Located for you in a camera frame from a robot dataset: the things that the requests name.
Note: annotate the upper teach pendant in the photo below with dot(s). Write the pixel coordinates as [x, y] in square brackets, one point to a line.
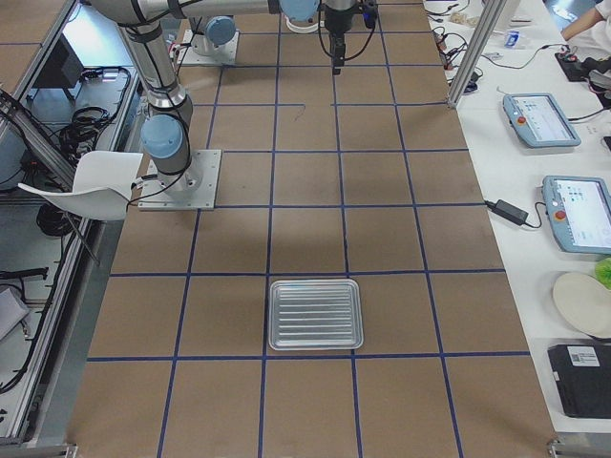
[539, 121]

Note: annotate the black box with label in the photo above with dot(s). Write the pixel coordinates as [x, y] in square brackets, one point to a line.
[582, 376]

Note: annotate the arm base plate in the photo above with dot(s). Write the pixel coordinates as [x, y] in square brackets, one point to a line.
[226, 56]
[196, 189]

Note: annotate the beige plate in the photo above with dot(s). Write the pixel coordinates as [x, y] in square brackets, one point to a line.
[584, 303]

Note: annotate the ribbed metal tray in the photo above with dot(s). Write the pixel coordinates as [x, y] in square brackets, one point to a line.
[315, 315]

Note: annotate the aluminium frame post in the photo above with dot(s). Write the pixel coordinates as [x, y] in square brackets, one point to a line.
[482, 31]

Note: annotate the black power adapter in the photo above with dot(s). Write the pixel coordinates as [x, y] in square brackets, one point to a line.
[507, 211]

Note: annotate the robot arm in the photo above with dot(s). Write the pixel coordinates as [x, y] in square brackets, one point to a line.
[139, 22]
[211, 33]

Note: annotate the white plastic chair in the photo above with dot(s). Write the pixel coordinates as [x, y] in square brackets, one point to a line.
[101, 188]

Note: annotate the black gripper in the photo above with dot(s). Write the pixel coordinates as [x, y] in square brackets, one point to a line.
[337, 20]

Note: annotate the white curved plastic part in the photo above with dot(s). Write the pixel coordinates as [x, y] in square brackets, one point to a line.
[300, 29]

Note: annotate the teach pendant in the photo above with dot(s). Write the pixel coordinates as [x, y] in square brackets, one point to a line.
[539, 121]
[578, 209]

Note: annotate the lower teach pendant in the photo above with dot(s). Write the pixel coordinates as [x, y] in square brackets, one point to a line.
[578, 209]

